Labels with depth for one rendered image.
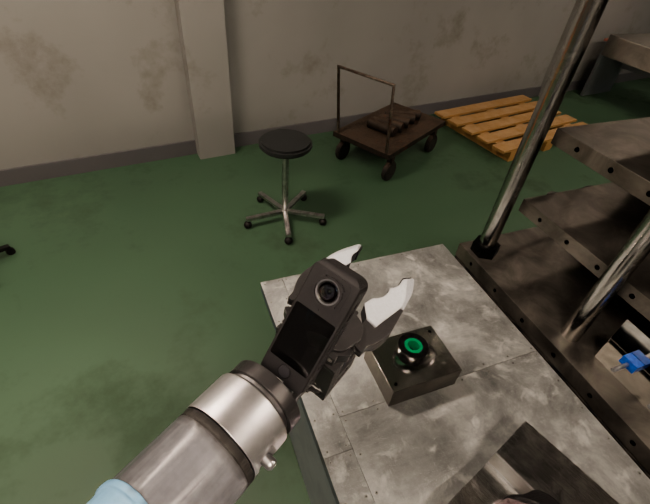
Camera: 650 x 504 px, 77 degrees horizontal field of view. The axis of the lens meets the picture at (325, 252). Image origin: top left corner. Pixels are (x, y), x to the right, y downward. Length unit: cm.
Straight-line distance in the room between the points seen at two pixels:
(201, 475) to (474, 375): 100
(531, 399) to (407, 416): 35
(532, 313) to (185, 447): 130
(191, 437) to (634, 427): 123
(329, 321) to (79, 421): 188
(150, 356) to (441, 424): 151
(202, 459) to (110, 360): 197
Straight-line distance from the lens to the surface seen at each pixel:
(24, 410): 228
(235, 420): 33
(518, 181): 147
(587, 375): 143
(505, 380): 127
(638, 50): 135
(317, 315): 34
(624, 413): 141
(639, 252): 128
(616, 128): 156
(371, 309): 41
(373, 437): 108
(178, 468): 32
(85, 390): 222
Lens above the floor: 177
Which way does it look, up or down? 41 degrees down
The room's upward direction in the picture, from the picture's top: 6 degrees clockwise
